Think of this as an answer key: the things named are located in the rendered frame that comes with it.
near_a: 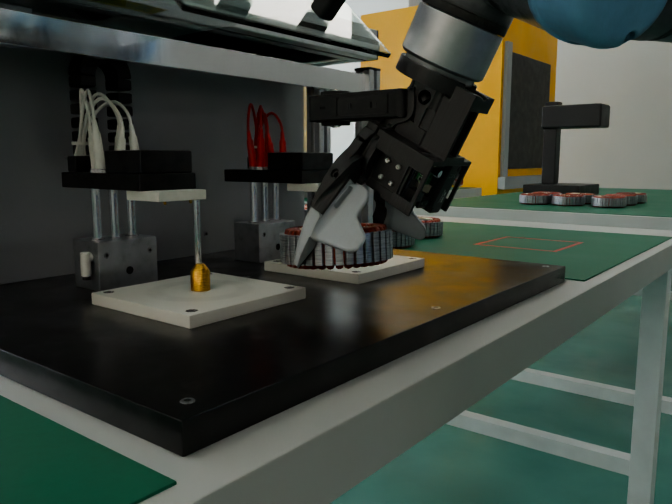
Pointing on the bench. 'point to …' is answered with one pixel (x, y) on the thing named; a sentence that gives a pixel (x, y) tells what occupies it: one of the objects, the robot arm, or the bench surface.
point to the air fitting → (86, 265)
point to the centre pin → (200, 278)
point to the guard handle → (327, 8)
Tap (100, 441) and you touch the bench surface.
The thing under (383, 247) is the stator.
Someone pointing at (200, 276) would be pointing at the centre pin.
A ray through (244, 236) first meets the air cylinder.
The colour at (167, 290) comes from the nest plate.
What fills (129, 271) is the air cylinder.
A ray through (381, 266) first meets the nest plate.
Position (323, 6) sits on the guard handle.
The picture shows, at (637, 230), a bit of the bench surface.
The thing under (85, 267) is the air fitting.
